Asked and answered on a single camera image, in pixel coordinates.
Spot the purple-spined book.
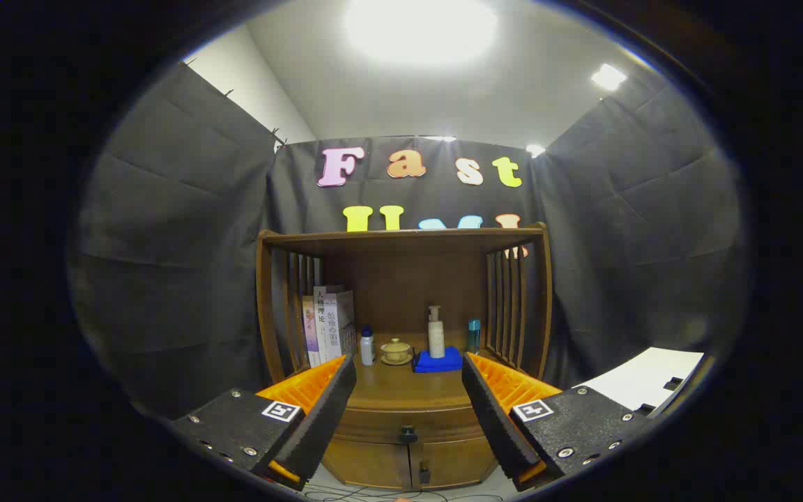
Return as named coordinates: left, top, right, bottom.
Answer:
left=302, top=296, right=322, bottom=368

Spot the wooden cabinet with slatted sides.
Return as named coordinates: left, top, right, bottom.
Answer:
left=255, top=223, right=554, bottom=490

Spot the large round ceiling light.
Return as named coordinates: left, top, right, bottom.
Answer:
left=342, top=0, right=500, bottom=67

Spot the yellow lidded teacup with saucer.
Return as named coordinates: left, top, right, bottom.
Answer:
left=380, top=338, right=414, bottom=366

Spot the cream pump bottle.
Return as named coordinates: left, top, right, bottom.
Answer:
left=427, top=305, right=446, bottom=359

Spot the plain white book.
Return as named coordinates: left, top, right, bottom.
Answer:
left=313, top=284, right=345, bottom=363

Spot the white drawer unit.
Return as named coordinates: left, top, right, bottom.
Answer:
left=572, top=347, right=705, bottom=419

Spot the blue cloth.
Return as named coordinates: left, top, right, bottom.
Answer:
left=413, top=347, right=464, bottom=374

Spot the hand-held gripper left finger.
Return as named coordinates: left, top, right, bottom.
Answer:
left=168, top=353, right=358, bottom=491

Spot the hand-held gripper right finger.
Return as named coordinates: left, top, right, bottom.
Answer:
left=461, top=352, right=655, bottom=492

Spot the wooden countertop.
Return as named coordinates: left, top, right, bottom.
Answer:
left=273, top=333, right=514, bottom=412

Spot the wooden cabinet door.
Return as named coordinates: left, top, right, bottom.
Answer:
left=323, top=438, right=413, bottom=489
left=412, top=438, right=498, bottom=489

